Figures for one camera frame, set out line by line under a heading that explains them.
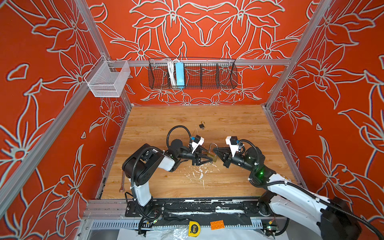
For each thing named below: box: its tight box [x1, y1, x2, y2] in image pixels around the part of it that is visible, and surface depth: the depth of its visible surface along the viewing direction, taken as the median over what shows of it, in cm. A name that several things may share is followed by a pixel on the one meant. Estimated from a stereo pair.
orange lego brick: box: [210, 219, 225, 231], surface depth 70 cm
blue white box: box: [175, 62, 185, 86], surface depth 92 cm
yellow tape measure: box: [188, 220, 201, 238], surface depth 68 cm
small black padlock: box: [199, 121, 206, 130], surface depth 109 cm
